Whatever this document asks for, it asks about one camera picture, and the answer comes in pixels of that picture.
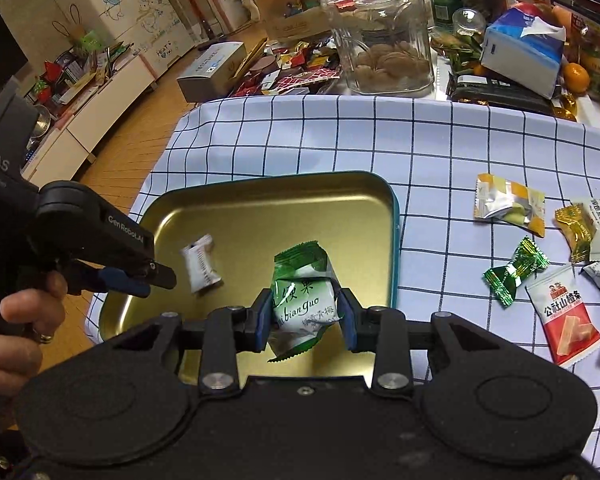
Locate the person's left hand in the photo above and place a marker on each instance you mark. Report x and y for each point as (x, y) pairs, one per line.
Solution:
(10, 355)

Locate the gold metal tray teal rim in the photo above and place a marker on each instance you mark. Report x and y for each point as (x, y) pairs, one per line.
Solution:
(280, 210)

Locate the orange white snack packet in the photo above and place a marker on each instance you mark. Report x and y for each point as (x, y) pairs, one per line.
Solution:
(500, 200)

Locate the small orange tangerine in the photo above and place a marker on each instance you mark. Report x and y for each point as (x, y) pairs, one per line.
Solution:
(576, 76)

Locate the green white snack packet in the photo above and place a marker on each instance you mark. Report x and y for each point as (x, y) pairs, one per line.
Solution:
(305, 300)

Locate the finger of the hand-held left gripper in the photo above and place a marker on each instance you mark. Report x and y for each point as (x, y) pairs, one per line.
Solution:
(130, 245)
(120, 280)

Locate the glass cookie jar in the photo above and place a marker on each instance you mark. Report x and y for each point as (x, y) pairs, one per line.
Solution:
(380, 35)

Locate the white low media cabinet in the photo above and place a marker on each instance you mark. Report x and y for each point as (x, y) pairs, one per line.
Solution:
(105, 105)

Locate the pile of mixed snack wrappers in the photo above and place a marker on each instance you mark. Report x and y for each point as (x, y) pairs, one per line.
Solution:
(290, 72)

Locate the grey carton box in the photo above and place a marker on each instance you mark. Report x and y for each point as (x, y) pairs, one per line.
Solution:
(210, 70)

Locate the gold foil wrapped candy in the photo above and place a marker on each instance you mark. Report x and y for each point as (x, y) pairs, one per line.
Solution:
(565, 106)
(472, 101)

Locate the blue white tissue pack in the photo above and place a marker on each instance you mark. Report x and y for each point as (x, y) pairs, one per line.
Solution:
(520, 55)

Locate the black television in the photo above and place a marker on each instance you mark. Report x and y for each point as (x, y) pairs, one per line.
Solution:
(0, 50)

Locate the metal bowl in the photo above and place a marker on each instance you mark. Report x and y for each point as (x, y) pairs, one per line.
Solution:
(44, 122)

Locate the gold brown candy packet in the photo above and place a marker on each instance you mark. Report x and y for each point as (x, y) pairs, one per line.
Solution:
(575, 230)

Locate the black flat box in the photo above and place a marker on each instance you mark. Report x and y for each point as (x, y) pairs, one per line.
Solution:
(505, 92)

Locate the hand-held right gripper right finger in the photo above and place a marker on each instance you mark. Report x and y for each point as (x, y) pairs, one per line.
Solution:
(349, 325)

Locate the white cabinet rabbit drawings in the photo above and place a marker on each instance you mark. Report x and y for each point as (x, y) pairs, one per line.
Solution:
(130, 10)

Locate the small clear glass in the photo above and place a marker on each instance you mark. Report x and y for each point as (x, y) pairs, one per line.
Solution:
(469, 21)

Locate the white checkered tablecloth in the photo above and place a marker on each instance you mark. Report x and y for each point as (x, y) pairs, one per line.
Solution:
(480, 150)

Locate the white snack packet red print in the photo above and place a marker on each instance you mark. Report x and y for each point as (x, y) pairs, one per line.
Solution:
(200, 265)

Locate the green candy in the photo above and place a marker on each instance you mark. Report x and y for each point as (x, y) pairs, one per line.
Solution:
(512, 270)

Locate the printed paper bag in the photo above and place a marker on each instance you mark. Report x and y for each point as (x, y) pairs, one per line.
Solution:
(285, 0)

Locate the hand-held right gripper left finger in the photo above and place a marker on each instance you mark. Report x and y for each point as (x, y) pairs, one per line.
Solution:
(262, 322)

